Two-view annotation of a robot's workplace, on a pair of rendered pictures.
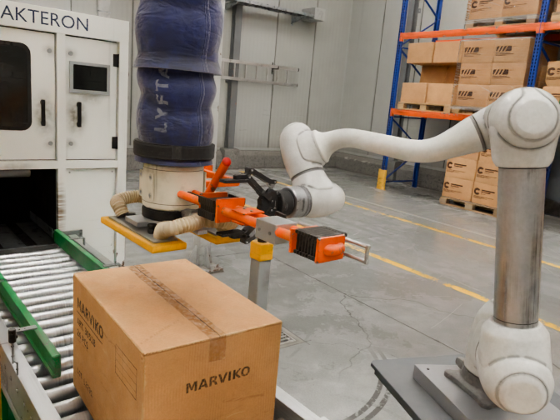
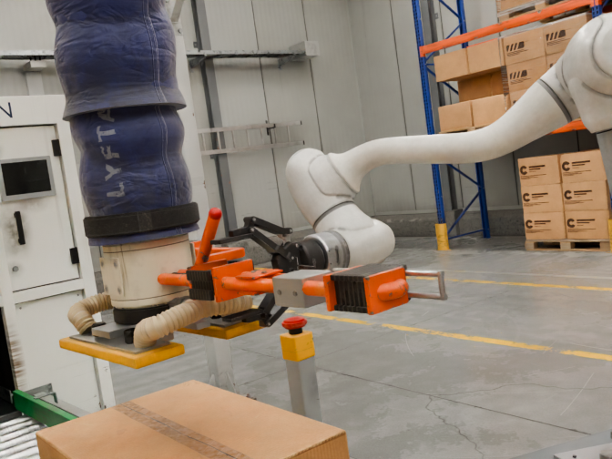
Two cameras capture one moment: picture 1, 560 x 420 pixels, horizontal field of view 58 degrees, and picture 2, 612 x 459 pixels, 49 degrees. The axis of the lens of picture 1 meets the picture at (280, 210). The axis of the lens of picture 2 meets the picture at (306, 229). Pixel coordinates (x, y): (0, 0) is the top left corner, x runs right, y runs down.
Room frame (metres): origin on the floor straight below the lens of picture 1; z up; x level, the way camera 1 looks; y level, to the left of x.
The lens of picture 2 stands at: (0.08, -0.01, 1.44)
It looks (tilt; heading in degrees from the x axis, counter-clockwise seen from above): 5 degrees down; 0
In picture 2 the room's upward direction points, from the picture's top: 8 degrees counter-clockwise
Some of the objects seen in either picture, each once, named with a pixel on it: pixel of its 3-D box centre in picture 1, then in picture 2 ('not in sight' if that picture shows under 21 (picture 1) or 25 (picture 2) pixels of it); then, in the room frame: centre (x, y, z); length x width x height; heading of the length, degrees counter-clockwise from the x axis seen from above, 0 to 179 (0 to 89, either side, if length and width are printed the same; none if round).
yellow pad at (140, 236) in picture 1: (141, 227); (116, 338); (1.37, 0.38, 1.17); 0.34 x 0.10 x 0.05; 41
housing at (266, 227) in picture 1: (275, 229); (303, 288); (1.08, 0.01, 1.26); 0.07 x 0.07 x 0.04; 41
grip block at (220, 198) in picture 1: (221, 207); (221, 280); (1.24, 0.15, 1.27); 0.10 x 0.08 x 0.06; 131
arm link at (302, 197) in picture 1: (292, 202); (321, 255); (1.39, -0.03, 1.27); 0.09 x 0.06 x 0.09; 41
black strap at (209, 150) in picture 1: (175, 148); (143, 219); (1.43, 0.31, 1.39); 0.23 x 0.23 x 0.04
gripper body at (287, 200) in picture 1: (272, 203); (293, 262); (1.34, 0.02, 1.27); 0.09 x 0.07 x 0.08; 131
